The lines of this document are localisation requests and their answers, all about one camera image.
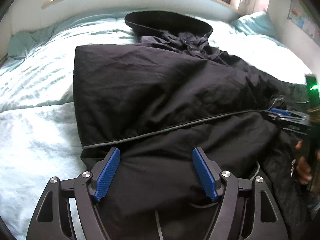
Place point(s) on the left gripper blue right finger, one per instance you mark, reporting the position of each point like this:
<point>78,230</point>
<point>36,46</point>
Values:
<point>217,184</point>

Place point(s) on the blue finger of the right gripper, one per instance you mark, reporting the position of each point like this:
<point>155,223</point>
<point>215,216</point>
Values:
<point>279,112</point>

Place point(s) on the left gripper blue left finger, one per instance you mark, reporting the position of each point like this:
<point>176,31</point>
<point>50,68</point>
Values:
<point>89,188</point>

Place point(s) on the black hooded parka coat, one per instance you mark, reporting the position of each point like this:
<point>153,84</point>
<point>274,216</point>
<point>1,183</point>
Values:
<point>159,99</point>

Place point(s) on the person's right hand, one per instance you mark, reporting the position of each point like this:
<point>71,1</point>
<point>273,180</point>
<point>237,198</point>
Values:
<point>302,168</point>

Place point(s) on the light teal quilted duvet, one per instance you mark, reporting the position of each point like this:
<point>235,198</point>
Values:
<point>39,138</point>

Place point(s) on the teal pillow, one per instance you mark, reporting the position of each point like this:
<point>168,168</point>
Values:
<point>22,43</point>
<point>257,23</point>

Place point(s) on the colourful wall map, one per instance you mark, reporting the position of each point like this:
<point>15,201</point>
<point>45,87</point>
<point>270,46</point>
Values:
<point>302,18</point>

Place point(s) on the white wall socket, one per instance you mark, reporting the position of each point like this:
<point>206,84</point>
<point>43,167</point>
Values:
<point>245,2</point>

